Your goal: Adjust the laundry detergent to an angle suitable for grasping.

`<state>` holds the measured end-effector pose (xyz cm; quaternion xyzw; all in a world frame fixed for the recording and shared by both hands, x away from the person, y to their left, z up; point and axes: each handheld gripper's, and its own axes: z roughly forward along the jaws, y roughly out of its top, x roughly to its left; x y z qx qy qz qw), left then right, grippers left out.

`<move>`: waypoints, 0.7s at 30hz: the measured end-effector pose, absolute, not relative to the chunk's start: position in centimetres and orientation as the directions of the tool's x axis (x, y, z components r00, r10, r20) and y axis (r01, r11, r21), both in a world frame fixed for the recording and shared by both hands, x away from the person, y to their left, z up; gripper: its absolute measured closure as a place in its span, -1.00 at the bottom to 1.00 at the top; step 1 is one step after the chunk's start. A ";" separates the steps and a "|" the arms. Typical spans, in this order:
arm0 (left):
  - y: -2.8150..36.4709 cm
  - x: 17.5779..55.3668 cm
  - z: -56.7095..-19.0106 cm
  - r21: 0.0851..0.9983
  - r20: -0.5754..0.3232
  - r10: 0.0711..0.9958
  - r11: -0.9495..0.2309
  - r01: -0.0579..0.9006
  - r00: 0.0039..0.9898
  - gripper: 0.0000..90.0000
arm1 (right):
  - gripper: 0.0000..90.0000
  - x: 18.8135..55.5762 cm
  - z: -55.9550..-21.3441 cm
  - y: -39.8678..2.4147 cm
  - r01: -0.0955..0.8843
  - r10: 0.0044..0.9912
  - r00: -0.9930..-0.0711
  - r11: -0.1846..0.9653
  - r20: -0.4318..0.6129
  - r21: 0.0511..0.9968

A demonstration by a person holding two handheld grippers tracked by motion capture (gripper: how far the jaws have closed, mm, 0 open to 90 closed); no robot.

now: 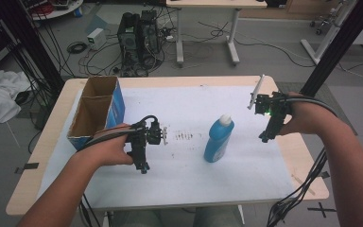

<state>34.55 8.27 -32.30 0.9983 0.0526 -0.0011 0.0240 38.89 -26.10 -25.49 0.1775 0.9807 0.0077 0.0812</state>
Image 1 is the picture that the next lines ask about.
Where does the white foam mat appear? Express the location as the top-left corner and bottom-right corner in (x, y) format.
(37, 85), (297, 211)

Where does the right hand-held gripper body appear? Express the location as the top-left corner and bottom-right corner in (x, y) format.
(247, 74), (293, 120)

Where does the black computer tower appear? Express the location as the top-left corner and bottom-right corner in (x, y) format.
(116, 11), (142, 69)
(138, 9), (163, 65)

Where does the gripper black cable bundle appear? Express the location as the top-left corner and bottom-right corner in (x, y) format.
(266, 96), (339, 227)
(77, 114), (159, 153)

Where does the thin wooden stick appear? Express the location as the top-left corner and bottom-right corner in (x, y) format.
(291, 174), (316, 197)

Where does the blue bottle with white cap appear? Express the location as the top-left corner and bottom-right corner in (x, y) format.
(203, 113), (235, 164)

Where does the wooden desk with white legs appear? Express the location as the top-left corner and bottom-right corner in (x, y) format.
(164, 0), (268, 68)

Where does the person's right hand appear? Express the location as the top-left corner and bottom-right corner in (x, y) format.
(278, 91), (328, 137)

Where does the white metal stand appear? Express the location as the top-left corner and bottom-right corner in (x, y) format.
(300, 0), (363, 66)

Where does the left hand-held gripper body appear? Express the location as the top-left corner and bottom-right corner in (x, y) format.
(129, 120), (168, 147)

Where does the coiled black cable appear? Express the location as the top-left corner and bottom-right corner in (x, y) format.
(66, 41), (89, 55)

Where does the left gripper black cable bundle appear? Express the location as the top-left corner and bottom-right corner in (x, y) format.
(77, 114), (159, 153)

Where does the person's left hand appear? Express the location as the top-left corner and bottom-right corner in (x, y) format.
(75, 123), (135, 168)

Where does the cardboard box with blue sides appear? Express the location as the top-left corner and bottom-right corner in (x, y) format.
(66, 75), (127, 151)

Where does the white floor cable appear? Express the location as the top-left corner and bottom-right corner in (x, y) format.
(336, 61), (363, 90)

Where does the small white box device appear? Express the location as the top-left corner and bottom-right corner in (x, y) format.
(86, 27), (108, 51)

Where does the long black floor cable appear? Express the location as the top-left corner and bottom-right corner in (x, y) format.
(198, 20), (317, 69)

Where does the black tape cross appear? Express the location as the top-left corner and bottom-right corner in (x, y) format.
(306, 201), (337, 219)

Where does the right gripper black cable bundle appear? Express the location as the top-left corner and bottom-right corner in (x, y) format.
(266, 96), (339, 227)

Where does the round white table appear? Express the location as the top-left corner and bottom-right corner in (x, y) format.
(27, 0), (85, 22)

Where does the black metal post with base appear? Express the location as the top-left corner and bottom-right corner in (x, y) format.
(299, 0), (363, 98)

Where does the hanging black cable bundle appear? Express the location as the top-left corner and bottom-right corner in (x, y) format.
(8, 18), (64, 110)

